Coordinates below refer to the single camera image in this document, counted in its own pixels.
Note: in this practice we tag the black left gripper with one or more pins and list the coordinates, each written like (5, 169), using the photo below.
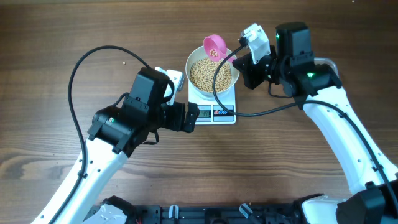
(176, 123)

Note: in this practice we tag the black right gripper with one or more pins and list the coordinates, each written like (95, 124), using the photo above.
(246, 65)

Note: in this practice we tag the pink plastic measuring scoop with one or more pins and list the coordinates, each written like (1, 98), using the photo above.
(215, 47)

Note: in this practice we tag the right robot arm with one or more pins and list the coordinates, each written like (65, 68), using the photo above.
(315, 87)

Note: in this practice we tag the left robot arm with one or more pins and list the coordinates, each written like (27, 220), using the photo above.
(112, 138)

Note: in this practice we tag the soybeans in bowl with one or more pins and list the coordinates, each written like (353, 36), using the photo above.
(202, 73)

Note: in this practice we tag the white bowl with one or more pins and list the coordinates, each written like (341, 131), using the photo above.
(199, 54)

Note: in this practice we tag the clear plastic container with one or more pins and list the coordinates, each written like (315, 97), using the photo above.
(325, 66)

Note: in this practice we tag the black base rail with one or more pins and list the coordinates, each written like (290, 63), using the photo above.
(276, 214)

